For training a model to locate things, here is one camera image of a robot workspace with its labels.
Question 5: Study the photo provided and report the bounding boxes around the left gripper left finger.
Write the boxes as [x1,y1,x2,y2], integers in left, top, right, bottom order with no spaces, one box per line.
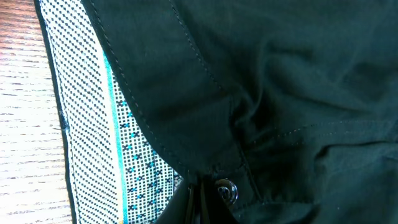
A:
[155,180,195,224]

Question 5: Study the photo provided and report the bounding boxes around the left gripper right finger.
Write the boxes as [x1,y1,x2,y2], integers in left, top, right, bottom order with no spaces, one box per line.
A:
[199,180,238,224]

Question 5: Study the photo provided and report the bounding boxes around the black shorts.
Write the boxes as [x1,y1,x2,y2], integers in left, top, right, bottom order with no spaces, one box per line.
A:
[35,0,397,223]

